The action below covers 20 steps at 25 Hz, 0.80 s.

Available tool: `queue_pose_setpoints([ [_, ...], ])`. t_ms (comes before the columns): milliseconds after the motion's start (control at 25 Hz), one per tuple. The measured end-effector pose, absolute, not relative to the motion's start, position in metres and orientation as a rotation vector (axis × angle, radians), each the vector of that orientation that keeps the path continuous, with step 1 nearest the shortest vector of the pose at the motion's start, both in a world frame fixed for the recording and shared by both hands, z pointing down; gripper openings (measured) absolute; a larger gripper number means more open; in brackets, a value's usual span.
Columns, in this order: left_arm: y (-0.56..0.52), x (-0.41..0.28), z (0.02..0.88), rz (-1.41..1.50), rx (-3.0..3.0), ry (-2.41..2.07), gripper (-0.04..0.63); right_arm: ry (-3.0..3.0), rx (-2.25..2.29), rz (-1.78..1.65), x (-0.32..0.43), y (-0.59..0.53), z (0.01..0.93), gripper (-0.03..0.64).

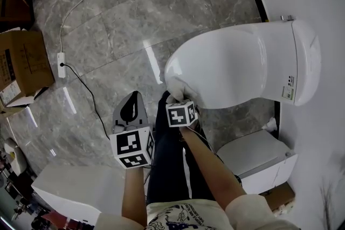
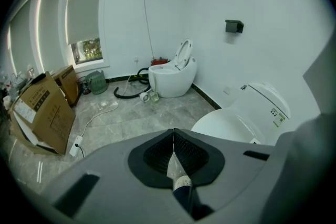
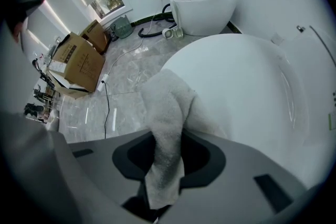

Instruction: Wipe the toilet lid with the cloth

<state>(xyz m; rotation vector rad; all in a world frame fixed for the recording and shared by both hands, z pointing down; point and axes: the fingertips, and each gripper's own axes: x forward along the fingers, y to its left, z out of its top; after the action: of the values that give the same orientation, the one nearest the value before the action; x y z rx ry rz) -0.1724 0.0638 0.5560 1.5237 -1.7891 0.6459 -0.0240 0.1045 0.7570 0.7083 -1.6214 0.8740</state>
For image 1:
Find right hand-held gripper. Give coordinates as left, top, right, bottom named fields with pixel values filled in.
left=165, top=99, right=199, bottom=128

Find white power cable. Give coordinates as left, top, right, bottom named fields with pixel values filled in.
left=59, top=0, right=95, bottom=53

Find thin gripper cable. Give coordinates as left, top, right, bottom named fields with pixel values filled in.
left=185, top=121, right=242, bottom=186

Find white lidded bin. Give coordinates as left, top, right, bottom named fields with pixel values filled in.
left=217, top=129, right=299, bottom=194

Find white flat packing sheet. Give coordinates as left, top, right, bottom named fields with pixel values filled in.
left=5, top=86, right=49, bottom=108

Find black power cable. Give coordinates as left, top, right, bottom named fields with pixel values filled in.
left=62, top=63, right=111, bottom=141

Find flat brown cardboard piece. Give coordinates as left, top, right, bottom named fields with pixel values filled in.
left=258, top=183, right=296, bottom=213

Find white toilet body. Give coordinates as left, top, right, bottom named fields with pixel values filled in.
left=254, top=18, right=322, bottom=107

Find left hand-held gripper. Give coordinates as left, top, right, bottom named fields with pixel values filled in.
left=109, top=90, right=156, bottom=170

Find person's left forearm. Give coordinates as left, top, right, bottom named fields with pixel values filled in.
left=121, top=166, right=148, bottom=227

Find person's white printed shirt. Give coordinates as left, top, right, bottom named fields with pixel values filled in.
left=93, top=193, right=300, bottom=230

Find white power strip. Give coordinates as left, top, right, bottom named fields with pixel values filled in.
left=57, top=52, right=67, bottom=79

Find crumpled white tissue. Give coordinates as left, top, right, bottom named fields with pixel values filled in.
left=265, top=117, right=278, bottom=131

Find small brown cardboard box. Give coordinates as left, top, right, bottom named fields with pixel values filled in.
left=0, top=0, right=35, bottom=32

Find white glossy box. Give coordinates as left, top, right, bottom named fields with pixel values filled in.
left=31, top=165, right=126, bottom=226

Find large printed cardboard box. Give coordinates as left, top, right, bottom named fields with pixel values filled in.
left=0, top=30, right=56, bottom=106

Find person's right forearm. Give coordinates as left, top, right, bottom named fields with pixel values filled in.
left=178, top=125, right=247, bottom=211

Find person's dark trousers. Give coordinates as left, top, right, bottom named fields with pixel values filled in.
left=146, top=90, right=216, bottom=204

